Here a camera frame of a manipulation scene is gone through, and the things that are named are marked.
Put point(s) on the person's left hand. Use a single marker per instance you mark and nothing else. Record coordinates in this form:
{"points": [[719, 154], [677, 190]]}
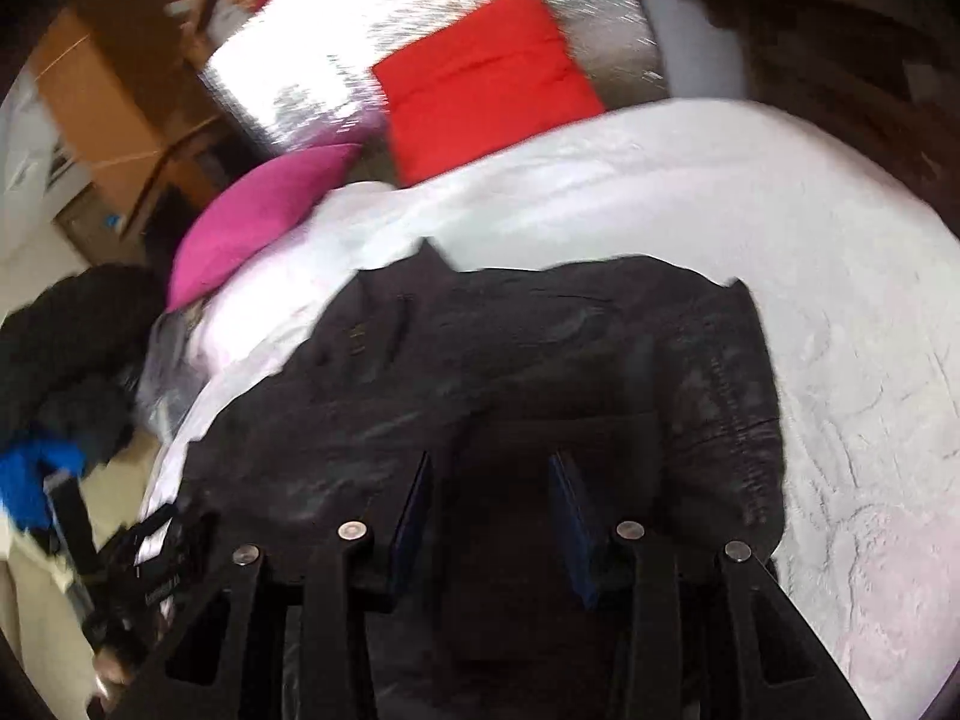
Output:
{"points": [[112, 673]]}

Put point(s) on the black coat pile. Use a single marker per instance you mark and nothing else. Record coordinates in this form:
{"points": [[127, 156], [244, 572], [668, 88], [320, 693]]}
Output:
{"points": [[70, 364]]}

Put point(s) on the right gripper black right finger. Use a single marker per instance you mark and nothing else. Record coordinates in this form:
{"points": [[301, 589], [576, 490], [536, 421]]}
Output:
{"points": [[689, 633]]}

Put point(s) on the black quilted jacket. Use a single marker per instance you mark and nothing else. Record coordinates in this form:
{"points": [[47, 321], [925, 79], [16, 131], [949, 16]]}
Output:
{"points": [[655, 381]]}

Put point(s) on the cream leather sofa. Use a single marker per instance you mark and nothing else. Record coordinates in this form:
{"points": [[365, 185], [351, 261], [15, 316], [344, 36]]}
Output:
{"points": [[36, 614]]}

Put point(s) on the red pillow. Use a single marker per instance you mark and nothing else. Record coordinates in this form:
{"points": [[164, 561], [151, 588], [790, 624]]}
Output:
{"points": [[489, 81]]}

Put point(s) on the wooden side table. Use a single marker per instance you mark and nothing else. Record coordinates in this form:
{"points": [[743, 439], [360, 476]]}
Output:
{"points": [[880, 75]]}

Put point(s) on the pink pillow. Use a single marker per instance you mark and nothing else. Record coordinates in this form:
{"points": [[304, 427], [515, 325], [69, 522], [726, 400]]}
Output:
{"points": [[253, 213]]}

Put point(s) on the grey garment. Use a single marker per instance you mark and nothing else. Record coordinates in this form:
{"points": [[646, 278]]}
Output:
{"points": [[170, 380]]}

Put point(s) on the white bed sheet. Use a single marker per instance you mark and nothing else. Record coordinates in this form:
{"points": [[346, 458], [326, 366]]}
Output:
{"points": [[857, 285]]}

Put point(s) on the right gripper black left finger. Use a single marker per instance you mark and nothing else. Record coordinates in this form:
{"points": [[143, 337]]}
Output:
{"points": [[251, 645]]}

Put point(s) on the blue jacket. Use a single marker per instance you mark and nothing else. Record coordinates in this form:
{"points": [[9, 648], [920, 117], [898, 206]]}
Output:
{"points": [[34, 479]]}

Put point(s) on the silver foil insulation panel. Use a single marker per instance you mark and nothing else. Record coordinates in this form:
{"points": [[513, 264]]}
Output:
{"points": [[298, 73]]}

